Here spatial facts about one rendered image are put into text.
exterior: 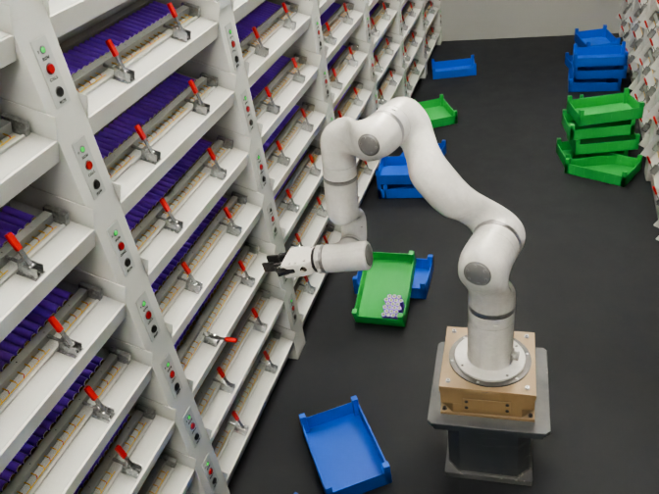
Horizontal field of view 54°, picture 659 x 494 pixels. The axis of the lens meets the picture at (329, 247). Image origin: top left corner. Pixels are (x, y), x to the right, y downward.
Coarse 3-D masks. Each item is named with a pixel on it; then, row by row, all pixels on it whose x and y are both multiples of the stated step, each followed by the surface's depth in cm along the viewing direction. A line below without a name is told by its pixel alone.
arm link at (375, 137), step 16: (384, 112) 148; (336, 128) 158; (352, 128) 148; (368, 128) 144; (384, 128) 144; (400, 128) 148; (336, 144) 159; (352, 144) 150; (368, 144) 145; (384, 144) 145; (400, 144) 151; (336, 160) 162; (352, 160) 164; (368, 160) 150; (336, 176) 165; (352, 176) 166
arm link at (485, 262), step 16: (496, 224) 154; (480, 240) 150; (496, 240) 149; (512, 240) 152; (464, 256) 150; (480, 256) 147; (496, 256) 147; (512, 256) 150; (464, 272) 150; (480, 272) 147; (496, 272) 147; (480, 288) 152; (496, 288) 150; (512, 288) 159; (480, 304) 160; (496, 304) 158; (512, 304) 161
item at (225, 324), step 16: (256, 240) 212; (240, 272) 205; (256, 272) 206; (240, 288) 199; (256, 288) 204; (240, 304) 194; (208, 320) 187; (224, 320) 188; (224, 336) 184; (208, 352) 178; (192, 368) 173; (208, 368) 176; (192, 384) 165
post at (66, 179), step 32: (0, 0) 103; (32, 0) 109; (32, 32) 110; (32, 64) 110; (64, 64) 117; (0, 96) 114; (32, 96) 112; (64, 128) 118; (64, 160) 119; (96, 160) 127; (64, 192) 124; (96, 224) 128; (96, 256) 132; (128, 288) 139; (128, 320) 142; (160, 320) 152; (160, 352) 152; (160, 384) 153; (192, 448) 169; (192, 480) 175; (224, 480) 188
